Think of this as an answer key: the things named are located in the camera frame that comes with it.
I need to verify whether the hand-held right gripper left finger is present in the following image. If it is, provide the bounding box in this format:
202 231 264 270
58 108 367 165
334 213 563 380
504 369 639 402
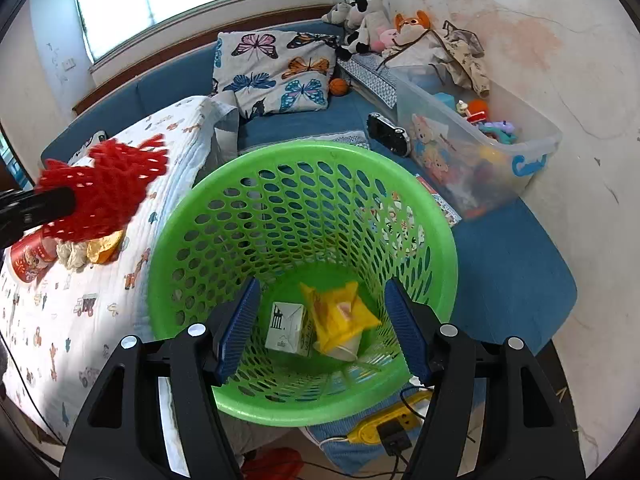
59 276 263 480

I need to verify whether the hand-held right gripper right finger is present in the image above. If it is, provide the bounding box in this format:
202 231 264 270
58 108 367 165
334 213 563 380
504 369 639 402
382 276 586 480

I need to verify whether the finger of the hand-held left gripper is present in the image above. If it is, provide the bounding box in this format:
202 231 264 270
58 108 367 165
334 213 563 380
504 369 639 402
0 186 77 251

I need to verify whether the red foam fruit net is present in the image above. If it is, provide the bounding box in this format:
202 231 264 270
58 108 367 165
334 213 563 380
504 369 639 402
37 133 168 241

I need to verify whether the green plastic basket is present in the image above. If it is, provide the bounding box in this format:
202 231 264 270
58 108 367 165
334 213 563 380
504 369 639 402
136 141 458 427

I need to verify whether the white paper carton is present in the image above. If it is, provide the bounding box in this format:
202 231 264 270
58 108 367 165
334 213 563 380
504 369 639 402
265 301 315 358

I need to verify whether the red printed can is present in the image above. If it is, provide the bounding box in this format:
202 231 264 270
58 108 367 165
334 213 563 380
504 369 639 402
10 230 57 285

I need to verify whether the crumpled white tissue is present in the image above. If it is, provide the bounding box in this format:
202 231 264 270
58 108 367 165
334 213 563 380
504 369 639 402
56 241 91 273

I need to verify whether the white paper cup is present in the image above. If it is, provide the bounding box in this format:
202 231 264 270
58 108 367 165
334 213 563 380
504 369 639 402
325 337 362 363

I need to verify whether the yellow plastic wrapper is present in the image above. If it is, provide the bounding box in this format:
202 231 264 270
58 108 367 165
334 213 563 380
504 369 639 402
299 281 382 353

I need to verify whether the orange crumpled wrapper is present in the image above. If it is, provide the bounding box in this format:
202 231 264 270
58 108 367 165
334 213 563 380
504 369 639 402
87 230 125 265

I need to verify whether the black plug adapter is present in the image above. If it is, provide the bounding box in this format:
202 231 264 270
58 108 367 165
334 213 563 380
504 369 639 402
376 417 413 456

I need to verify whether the yellow power strip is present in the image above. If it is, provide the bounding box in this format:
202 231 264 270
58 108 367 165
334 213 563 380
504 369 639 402
347 390 436 446

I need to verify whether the blue sofa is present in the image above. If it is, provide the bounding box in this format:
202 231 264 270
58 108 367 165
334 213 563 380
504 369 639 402
40 20 578 356

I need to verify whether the printed blanket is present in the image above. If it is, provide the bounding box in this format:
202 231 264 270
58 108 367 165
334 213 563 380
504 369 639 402
0 95 241 446

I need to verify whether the colourful sticker book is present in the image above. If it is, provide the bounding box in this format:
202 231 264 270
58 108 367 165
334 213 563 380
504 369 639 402
415 174 462 228

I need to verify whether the red cloth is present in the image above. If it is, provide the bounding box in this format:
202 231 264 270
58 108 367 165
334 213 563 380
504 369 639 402
242 447 303 480

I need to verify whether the blue towel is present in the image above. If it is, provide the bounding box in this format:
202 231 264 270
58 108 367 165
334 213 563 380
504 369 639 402
305 410 431 476

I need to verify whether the clear plastic storage box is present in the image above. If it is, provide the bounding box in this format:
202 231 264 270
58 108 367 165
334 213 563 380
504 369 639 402
387 55 563 221

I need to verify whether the black handheld device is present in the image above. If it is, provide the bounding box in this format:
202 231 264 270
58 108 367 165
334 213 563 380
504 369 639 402
367 112 413 158

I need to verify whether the grey patterned cloth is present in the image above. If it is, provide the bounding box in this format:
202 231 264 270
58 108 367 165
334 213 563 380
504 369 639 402
295 130 371 151

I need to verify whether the pile of plastic toys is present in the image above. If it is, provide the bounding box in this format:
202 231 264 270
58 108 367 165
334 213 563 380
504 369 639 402
432 92 523 211

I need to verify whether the grey patterned cushion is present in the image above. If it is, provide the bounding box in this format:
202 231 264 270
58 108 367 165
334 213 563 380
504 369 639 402
337 53 398 109

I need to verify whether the butterfly print pillow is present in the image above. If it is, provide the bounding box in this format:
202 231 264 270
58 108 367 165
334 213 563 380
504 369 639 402
211 30 341 118

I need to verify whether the beige printed garment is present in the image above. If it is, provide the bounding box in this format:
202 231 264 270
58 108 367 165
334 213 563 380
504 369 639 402
440 20 492 98

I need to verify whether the pink plush toy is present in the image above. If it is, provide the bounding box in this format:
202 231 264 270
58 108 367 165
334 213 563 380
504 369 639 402
377 27 401 53

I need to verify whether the orange fox plush toy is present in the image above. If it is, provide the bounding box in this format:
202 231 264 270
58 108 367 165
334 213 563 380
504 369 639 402
394 10 432 46

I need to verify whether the cow plush toy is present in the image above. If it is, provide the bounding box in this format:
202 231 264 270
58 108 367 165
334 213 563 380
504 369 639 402
335 0 391 61

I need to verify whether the grey plush toy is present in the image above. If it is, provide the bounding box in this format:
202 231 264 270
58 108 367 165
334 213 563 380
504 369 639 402
321 1 353 26

